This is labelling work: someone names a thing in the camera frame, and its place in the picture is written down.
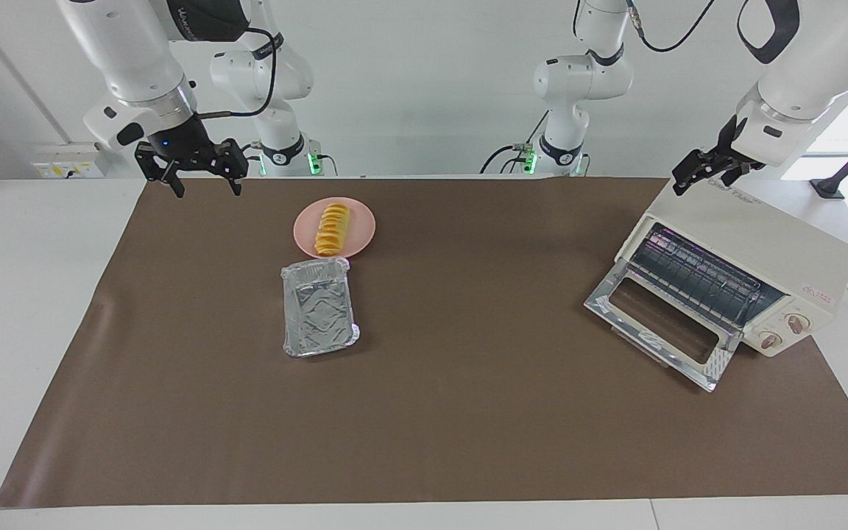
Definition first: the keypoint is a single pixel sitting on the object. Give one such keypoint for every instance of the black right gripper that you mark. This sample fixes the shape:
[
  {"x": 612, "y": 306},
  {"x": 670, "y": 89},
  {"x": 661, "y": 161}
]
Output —
[{"x": 185, "y": 147}]

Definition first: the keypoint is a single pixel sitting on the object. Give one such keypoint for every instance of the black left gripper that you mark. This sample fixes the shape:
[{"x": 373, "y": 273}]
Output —
[{"x": 729, "y": 151}]

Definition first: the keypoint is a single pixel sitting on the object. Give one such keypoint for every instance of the yellow sliced bread loaf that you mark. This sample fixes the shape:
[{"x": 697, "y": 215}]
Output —
[{"x": 332, "y": 230}]

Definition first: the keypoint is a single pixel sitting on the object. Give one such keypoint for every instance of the aluminium foil tray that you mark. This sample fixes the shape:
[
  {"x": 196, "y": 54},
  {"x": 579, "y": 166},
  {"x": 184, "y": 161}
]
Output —
[{"x": 319, "y": 309}]

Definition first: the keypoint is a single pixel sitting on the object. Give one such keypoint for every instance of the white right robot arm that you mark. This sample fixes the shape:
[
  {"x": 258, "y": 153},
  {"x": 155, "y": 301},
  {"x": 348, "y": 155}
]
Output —
[{"x": 122, "y": 44}]

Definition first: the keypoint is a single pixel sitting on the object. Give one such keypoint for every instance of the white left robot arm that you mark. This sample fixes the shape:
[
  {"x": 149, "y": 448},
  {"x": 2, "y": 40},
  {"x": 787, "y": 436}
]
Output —
[{"x": 814, "y": 66}]

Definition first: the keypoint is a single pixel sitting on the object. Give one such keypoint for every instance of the cream toaster oven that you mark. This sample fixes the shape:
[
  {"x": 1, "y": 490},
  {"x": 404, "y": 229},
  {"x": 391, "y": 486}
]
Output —
[{"x": 762, "y": 235}]

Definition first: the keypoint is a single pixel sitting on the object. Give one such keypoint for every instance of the metal oven rack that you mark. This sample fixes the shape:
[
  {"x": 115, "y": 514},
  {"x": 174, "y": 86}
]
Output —
[{"x": 704, "y": 276}]

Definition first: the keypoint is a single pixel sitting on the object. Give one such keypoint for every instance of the large round oven knob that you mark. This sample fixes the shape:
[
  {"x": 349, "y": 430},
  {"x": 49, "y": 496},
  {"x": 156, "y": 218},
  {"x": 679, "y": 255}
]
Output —
[{"x": 796, "y": 323}]

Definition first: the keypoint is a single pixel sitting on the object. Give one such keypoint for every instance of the glass oven door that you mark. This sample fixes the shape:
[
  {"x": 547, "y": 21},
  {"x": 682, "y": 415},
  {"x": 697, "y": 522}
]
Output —
[{"x": 615, "y": 313}]

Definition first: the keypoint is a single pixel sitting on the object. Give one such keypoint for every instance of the small round oven knob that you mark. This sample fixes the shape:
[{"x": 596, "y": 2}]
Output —
[{"x": 768, "y": 340}]

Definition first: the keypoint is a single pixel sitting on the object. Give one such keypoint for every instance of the pink round plate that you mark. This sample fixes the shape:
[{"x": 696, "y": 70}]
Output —
[{"x": 361, "y": 228}]

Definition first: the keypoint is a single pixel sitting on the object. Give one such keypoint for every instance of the brown table mat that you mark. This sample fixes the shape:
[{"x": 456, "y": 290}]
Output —
[{"x": 468, "y": 412}]

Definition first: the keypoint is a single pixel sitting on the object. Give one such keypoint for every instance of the white wall socket box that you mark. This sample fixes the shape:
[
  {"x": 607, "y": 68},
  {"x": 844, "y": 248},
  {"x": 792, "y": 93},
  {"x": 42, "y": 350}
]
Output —
[{"x": 71, "y": 160}]

